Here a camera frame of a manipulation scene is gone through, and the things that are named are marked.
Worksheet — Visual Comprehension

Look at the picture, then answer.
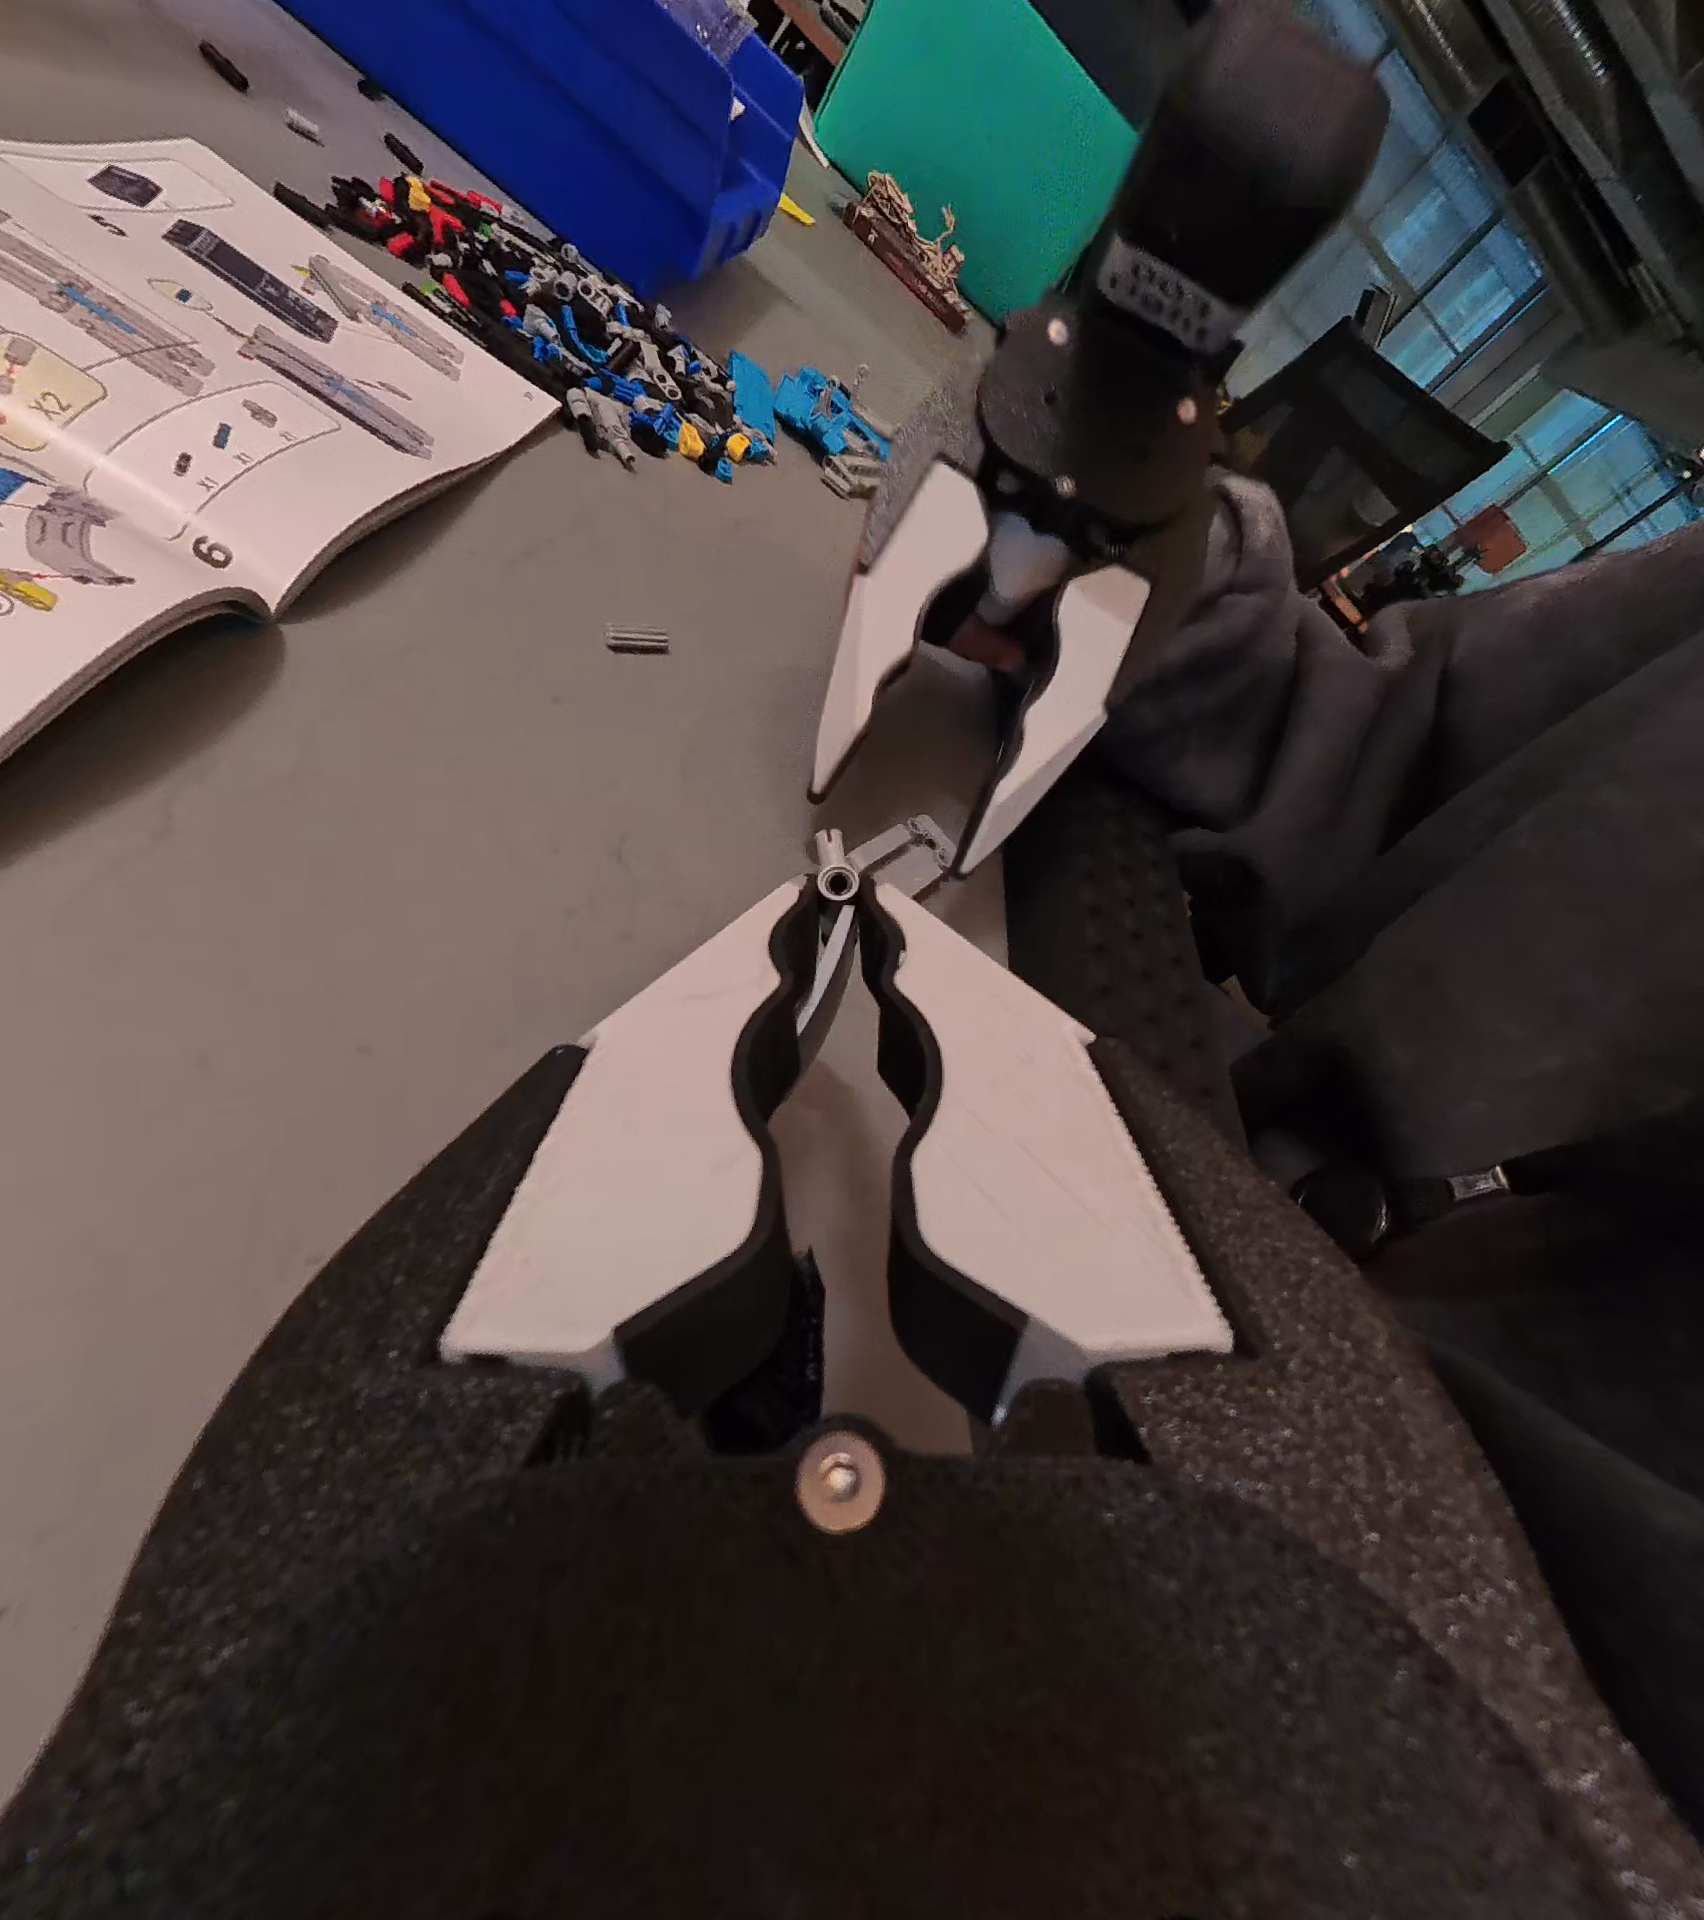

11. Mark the black office chair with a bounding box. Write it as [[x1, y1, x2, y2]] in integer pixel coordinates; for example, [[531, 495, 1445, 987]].
[[1225, 321, 1515, 589]]

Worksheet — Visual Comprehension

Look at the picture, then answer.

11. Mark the person's right forearm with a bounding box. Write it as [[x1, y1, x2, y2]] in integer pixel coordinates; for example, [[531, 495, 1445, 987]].
[[1092, 463, 1411, 902]]

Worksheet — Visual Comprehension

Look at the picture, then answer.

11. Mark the blue plastic bin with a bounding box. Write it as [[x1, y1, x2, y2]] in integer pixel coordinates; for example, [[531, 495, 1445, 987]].
[[274, 0, 811, 305]]

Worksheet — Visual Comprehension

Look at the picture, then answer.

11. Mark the pile of small colourful pieces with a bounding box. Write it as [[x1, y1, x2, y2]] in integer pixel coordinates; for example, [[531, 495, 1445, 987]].
[[270, 163, 753, 486]]

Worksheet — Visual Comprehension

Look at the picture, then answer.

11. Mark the pile of blue building pieces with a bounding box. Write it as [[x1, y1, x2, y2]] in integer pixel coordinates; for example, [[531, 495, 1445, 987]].
[[725, 348, 901, 499]]

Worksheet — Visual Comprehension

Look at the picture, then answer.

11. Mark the wooden skeleton model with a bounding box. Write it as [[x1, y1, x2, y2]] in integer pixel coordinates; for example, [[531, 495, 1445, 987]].
[[840, 167, 975, 336]]

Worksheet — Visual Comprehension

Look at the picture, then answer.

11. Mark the black round cord toggle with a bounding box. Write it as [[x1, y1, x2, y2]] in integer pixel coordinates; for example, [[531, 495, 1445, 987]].
[[1291, 1162, 1399, 1260]]

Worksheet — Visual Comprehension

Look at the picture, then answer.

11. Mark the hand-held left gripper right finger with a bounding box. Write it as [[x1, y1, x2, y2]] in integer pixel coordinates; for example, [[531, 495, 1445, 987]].
[[858, 876, 1236, 1423]]

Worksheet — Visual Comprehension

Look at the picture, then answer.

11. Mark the green tote bag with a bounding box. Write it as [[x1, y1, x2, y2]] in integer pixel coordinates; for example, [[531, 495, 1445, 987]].
[[811, 0, 1147, 327]]

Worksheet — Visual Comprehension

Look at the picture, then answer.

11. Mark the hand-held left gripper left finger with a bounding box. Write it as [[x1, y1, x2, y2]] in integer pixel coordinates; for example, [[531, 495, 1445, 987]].
[[438, 876, 817, 1420]]

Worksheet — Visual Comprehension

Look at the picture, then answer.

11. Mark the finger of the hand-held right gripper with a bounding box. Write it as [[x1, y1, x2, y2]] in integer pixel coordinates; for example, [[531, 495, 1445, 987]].
[[806, 456, 999, 803], [947, 566, 1154, 882]]

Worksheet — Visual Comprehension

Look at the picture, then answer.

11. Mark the white instruction booklet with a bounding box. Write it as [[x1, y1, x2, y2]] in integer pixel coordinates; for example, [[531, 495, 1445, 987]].
[[0, 115, 565, 854]]

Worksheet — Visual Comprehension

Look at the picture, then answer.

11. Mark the grey desk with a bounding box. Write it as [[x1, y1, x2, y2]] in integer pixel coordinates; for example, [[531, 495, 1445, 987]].
[[0, 0, 1034, 1920]]

